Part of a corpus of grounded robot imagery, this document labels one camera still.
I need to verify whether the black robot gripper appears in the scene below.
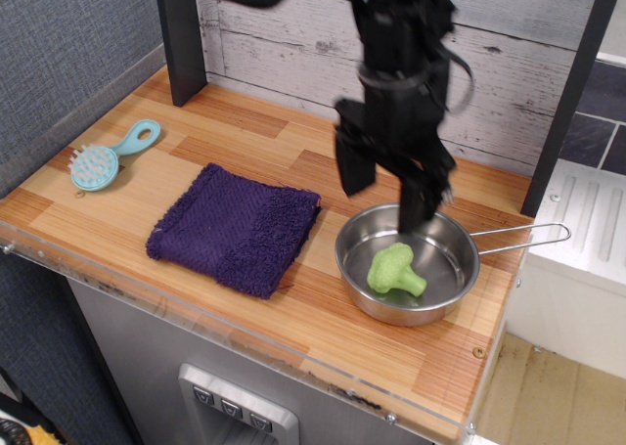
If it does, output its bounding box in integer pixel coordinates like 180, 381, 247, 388
335, 0, 456, 234

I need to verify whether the green toy broccoli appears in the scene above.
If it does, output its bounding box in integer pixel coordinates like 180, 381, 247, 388
367, 243, 427, 297

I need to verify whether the silver metal pot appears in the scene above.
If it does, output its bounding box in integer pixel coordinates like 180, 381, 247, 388
335, 203, 572, 327

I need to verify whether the purple folded towel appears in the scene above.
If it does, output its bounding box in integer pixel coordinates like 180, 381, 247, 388
146, 163, 321, 299

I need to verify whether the white toy sink unit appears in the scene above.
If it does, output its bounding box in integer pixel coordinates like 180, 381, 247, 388
506, 160, 625, 377

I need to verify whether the silver dispenser button panel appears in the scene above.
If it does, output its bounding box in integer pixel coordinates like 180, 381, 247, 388
178, 363, 300, 444

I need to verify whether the light blue toy brush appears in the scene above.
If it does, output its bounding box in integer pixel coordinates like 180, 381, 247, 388
67, 119, 161, 192

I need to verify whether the yellow object at corner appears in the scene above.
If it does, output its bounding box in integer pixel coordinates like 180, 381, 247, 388
25, 426, 62, 445

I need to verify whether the dark right frame post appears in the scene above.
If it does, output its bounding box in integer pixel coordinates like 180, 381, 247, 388
520, 0, 618, 217

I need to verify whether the dark frame post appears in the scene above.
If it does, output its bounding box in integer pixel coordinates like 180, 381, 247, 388
156, 0, 206, 107
520, 0, 618, 217

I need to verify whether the dark left frame post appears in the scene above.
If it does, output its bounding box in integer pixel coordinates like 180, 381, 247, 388
156, 0, 206, 107

